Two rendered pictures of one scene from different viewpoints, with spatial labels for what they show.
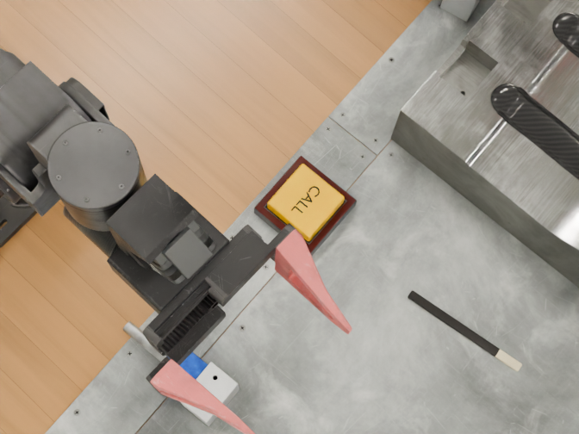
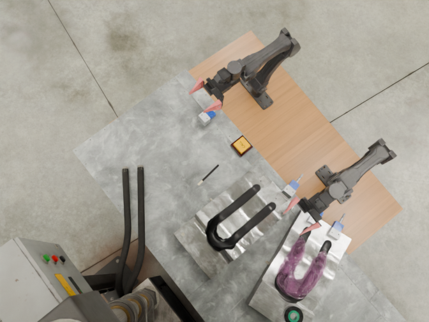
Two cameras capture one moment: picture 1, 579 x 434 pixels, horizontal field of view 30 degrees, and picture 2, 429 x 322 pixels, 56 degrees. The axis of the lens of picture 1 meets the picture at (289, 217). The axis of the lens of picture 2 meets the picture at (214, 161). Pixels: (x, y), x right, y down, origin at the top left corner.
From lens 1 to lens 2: 1.03 m
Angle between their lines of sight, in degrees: 22
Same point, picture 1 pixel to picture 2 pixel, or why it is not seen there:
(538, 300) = (212, 192)
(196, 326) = (209, 89)
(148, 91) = (273, 119)
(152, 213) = (224, 73)
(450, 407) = (192, 168)
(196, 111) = (267, 128)
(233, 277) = (214, 91)
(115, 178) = (231, 69)
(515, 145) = (246, 187)
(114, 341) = not seen: hidden behind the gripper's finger
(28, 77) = (256, 66)
